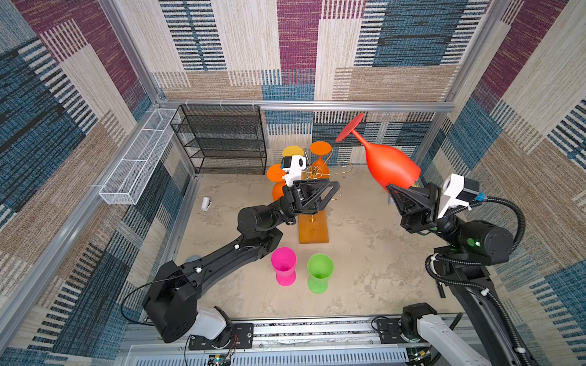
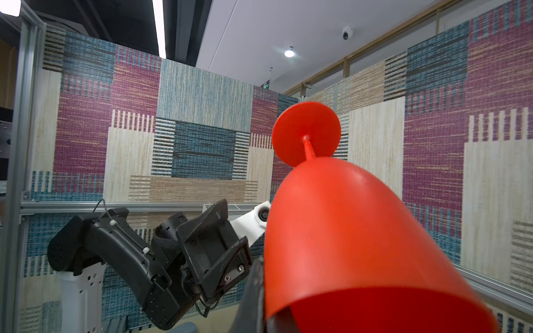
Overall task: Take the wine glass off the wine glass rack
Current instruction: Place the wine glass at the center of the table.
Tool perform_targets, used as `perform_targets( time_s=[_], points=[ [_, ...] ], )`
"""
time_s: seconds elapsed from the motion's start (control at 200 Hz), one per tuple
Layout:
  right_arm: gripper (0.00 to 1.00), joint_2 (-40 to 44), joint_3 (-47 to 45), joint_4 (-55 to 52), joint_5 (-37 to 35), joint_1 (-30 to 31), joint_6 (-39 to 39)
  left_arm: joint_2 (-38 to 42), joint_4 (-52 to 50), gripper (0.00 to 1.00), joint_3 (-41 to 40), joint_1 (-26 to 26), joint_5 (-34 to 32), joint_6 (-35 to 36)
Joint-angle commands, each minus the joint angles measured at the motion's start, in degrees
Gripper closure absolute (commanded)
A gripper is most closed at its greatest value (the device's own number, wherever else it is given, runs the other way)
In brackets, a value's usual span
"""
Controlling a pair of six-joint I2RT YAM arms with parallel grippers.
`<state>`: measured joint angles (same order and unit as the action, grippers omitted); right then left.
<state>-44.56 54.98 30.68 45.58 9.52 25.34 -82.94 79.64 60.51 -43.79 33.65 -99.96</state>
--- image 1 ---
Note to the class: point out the gold wire glass rack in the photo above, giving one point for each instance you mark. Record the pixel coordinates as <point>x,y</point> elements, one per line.
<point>313,229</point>

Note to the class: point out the green plastic wine glass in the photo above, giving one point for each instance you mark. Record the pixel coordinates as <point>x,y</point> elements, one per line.
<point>320,270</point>

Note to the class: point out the white wire wall basket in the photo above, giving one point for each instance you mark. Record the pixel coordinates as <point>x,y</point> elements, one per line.
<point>129,178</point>

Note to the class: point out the red plastic wine glass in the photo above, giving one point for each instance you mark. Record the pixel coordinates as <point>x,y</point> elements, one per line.
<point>387,165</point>

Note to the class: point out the black marker pen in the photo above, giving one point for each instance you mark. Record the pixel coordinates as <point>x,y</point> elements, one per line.
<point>440,288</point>

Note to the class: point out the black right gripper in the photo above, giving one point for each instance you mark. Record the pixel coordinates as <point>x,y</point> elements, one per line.
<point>426,209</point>

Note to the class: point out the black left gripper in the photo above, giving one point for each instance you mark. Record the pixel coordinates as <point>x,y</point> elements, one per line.
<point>298,201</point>

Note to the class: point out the yellow plastic wine glass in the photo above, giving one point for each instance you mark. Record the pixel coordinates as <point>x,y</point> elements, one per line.
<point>293,151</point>

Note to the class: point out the orange back wine glass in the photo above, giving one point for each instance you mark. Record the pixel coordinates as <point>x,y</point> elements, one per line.
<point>319,168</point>

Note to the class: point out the small white cup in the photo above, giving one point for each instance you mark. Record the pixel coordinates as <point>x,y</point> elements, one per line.
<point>206,204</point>

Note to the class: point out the black mesh shelf unit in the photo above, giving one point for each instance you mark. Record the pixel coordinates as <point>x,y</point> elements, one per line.
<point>222,139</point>

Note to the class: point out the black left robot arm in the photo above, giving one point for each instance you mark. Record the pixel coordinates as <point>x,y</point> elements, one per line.
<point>171,302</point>

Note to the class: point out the pink plastic wine glass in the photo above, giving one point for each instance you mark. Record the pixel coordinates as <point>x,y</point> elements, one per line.
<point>284,262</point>

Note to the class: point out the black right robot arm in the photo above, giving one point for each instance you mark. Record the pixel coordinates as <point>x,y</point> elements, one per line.
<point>462,264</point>

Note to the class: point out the orange front wine glass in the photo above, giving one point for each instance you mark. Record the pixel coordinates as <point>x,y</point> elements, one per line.
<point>276,175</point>

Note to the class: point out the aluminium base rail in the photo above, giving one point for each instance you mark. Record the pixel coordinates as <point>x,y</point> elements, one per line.
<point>360,340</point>

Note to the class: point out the orange wine glass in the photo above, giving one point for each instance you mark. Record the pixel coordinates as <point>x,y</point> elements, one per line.
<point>276,175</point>
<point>319,168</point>

